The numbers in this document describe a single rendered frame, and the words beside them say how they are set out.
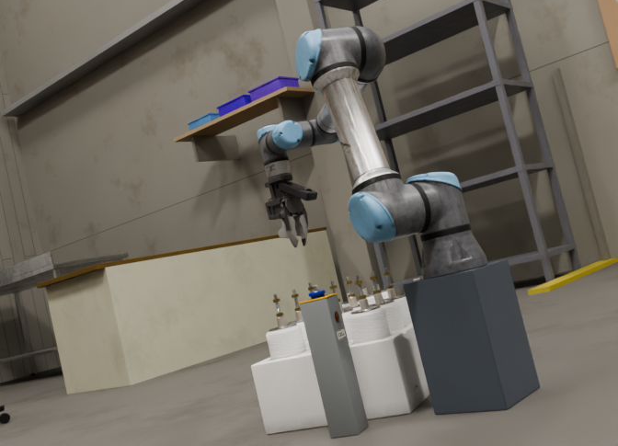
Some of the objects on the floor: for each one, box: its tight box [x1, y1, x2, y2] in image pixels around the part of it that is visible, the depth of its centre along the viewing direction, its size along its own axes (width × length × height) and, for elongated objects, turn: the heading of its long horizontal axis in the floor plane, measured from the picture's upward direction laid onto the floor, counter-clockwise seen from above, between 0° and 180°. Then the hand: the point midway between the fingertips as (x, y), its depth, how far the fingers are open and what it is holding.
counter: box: [36, 227, 343, 395], centre depth 520 cm, size 66×212×70 cm, turn 69°
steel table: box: [0, 251, 129, 376], centre depth 732 cm, size 79×209×108 cm, turn 159°
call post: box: [300, 295, 369, 439], centre depth 172 cm, size 7×7×31 cm
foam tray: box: [251, 324, 429, 435], centre depth 201 cm, size 39×39×18 cm
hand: (301, 241), depth 218 cm, fingers open, 3 cm apart
